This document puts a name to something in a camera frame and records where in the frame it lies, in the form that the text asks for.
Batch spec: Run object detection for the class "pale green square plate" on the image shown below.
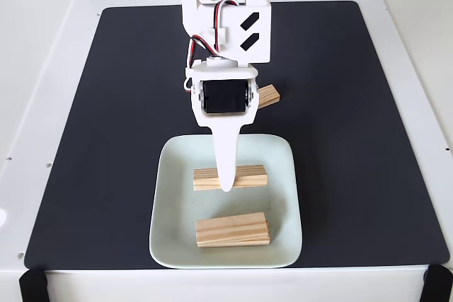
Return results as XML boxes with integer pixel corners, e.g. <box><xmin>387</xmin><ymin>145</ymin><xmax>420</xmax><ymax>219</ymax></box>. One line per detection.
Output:
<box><xmin>148</xmin><ymin>134</ymin><xmax>304</xmax><ymax>269</ymax></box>

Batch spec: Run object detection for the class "black table mat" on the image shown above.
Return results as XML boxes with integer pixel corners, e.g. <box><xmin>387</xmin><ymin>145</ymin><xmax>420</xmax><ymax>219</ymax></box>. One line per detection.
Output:
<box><xmin>23</xmin><ymin>0</ymin><xmax>449</xmax><ymax>270</ymax></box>

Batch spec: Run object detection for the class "red black white servo cable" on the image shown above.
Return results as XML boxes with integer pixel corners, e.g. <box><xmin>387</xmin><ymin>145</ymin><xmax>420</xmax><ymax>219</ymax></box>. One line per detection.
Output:
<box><xmin>183</xmin><ymin>0</ymin><xmax>289</xmax><ymax>94</ymax></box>

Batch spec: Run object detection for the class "black corner bracket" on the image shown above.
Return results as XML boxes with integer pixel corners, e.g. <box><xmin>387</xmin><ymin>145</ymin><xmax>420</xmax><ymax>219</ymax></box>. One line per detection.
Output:
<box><xmin>18</xmin><ymin>267</ymin><xmax>49</xmax><ymax>302</ymax></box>
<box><xmin>420</xmin><ymin>265</ymin><xmax>453</xmax><ymax>302</ymax></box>

